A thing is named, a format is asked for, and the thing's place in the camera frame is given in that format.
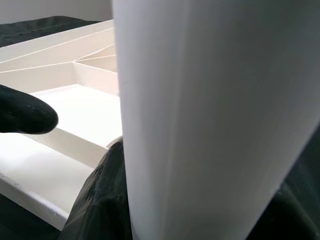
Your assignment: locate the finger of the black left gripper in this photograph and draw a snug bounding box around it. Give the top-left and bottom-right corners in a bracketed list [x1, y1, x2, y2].
[0, 83, 60, 135]

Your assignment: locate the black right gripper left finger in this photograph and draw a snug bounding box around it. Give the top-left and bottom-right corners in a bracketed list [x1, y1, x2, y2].
[59, 139, 134, 240]

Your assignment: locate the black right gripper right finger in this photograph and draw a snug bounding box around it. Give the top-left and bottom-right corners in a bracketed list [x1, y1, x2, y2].
[246, 186, 320, 240]

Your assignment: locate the cream plastic children table top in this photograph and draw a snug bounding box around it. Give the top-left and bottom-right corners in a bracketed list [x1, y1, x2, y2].
[0, 19, 125, 232]

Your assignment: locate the white plastic table leg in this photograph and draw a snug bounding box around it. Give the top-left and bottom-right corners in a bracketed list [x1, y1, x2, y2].
[111, 0, 320, 240]

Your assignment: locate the black tablecloth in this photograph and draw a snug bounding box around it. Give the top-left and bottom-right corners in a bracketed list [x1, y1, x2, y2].
[0, 15, 320, 240]

